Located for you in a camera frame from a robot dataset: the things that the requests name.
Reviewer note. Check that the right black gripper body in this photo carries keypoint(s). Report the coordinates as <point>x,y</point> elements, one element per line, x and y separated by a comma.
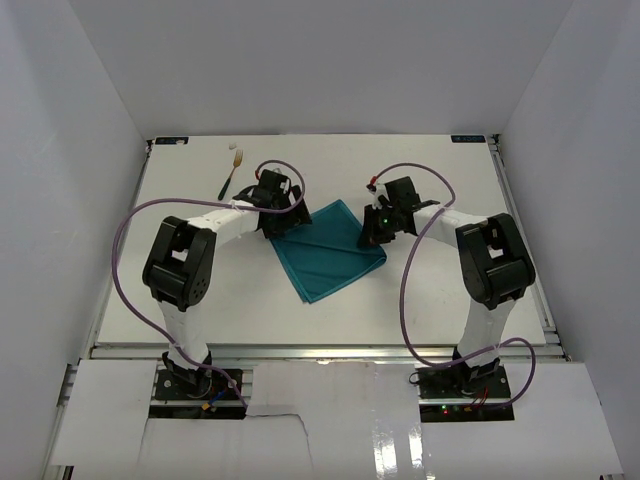
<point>376,231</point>

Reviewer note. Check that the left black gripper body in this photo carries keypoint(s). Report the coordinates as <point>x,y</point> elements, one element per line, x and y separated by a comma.
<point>288,215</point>

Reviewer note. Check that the teal cloth napkin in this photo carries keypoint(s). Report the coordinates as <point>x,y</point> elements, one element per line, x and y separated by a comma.
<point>322,257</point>

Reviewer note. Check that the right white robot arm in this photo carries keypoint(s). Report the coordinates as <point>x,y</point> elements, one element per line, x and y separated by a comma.
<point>495,265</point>

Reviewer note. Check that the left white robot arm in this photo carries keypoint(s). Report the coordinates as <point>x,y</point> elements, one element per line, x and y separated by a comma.
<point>178,270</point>

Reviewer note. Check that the right blue table label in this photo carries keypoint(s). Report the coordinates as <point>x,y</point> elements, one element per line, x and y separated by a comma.
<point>466,139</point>

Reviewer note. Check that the blue table label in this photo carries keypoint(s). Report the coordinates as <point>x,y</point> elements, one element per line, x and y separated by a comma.
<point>466,139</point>
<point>176,140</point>

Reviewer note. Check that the left blue table label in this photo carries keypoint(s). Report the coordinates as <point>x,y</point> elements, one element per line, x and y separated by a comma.
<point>176,140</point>

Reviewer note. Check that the white cardboard front cover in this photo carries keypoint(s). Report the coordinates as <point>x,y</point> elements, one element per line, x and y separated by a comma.
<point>333,421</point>

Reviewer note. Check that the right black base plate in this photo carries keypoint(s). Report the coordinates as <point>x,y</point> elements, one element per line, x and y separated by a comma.
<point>443,384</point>

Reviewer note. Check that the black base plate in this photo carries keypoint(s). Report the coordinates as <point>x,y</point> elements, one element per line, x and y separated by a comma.
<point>443,384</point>
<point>214,385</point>

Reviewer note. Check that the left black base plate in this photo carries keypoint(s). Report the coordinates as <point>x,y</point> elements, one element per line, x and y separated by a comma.
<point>214,385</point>

